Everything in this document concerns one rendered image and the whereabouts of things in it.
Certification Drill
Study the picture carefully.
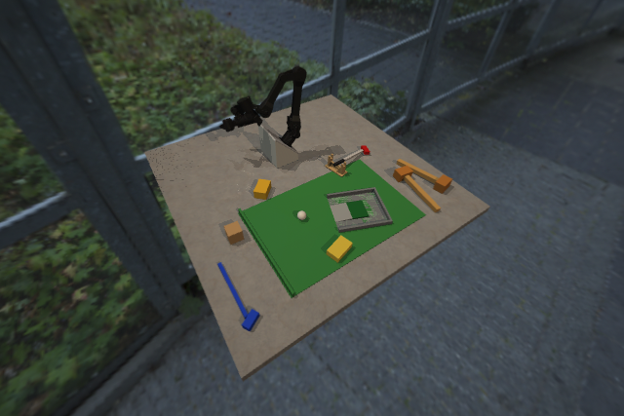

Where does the blue long bar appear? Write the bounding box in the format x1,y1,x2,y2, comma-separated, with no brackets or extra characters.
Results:
218,262,260,332

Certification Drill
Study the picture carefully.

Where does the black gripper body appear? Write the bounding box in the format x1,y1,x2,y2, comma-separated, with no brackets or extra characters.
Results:
222,113,248,132

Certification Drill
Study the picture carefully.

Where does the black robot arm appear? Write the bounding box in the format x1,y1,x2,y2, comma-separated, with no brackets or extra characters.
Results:
230,66,307,147

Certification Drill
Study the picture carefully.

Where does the green flat mat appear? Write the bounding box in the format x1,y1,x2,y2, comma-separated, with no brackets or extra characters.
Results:
243,160,426,296

